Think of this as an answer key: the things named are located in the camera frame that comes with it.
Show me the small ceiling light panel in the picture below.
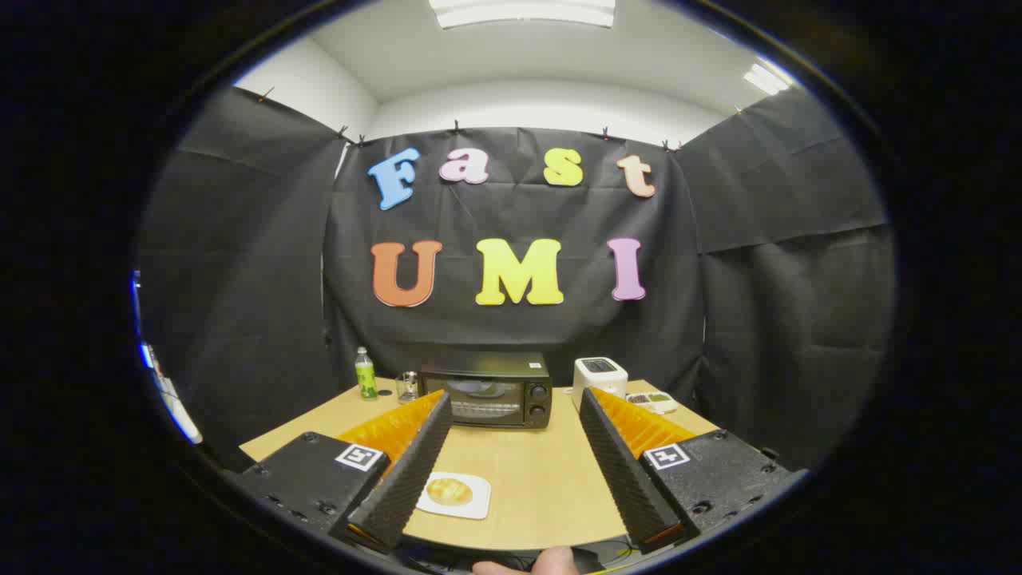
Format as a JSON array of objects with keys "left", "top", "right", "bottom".
[{"left": 743, "top": 62, "right": 791, "bottom": 97}]

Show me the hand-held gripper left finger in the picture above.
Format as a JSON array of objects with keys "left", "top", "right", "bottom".
[{"left": 228, "top": 390, "right": 454, "bottom": 554}]

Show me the small white snack dish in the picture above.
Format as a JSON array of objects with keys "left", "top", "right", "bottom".
[{"left": 625, "top": 391, "right": 679, "bottom": 415}]

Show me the white square plate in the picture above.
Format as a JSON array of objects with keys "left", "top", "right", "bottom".
[{"left": 415, "top": 471, "right": 492, "bottom": 521}]

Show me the white pop-up toaster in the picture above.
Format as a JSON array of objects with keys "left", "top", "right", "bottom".
[{"left": 572, "top": 357, "right": 629, "bottom": 412}]

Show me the long ceiling light panel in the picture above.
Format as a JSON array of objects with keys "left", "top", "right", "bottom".
[{"left": 429, "top": 0, "right": 616, "bottom": 30}]

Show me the round golden bread bun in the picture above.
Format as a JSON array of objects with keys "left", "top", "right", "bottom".
[{"left": 426, "top": 477, "right": 474, "bottom": 506}]

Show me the black toaster oven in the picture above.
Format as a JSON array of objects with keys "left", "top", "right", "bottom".
[{"left": 418, "top": 352, "right": 553, "bottom": 430}]

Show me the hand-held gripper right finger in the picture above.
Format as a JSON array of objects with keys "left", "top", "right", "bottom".
[{"left": 578, "top": 387, "right": 807, "bottom": 553}]

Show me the green label drink bottle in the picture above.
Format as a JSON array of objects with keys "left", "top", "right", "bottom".
[{"left": 355, "top": 347, "right": 378, "bottom": 400}]

